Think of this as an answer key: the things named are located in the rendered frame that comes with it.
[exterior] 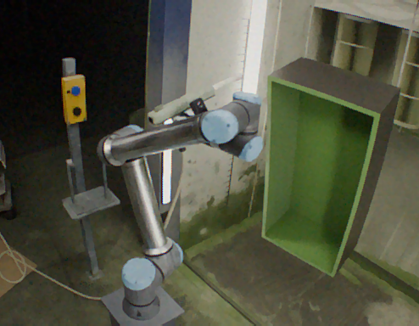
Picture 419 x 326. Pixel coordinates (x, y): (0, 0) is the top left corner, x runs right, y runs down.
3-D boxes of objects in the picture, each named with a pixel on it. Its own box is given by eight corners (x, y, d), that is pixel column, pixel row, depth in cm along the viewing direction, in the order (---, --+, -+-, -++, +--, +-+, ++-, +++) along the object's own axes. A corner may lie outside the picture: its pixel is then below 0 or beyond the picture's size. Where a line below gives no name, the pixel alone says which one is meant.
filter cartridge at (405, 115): (395, 142, 236) (422, 32, 195) (371, 122, 267) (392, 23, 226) (427, 142, 242) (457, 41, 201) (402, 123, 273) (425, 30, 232)
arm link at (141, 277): (117, 295, 153) (114, 270, 145) (140, 274, 166) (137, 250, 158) (142, 311, 147) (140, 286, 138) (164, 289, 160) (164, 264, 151)
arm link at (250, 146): (266, 132, 113) (263, 159, 118) (237, 120, 120) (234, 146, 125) (249, 139, 107) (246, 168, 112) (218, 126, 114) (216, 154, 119)
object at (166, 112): (163, 166, 133) (153, 112, 120) (155, 162, 136) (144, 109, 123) (245, 115, 160) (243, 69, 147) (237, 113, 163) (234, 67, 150)
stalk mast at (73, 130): (96, 270, 258) (71, 57, 177) (99, 274, 254) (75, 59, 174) (89, 272, 254) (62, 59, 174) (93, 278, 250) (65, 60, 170)
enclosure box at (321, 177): (289, 208, 262) (301, 56, 189) (357, 244, 228) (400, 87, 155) (261, 236, 243) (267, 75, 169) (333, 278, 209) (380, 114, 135)
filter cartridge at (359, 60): (360, 105, 302) (378, 18, 260) (363, 119, 272) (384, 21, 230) (324, 96, 311) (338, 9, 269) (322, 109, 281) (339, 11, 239)
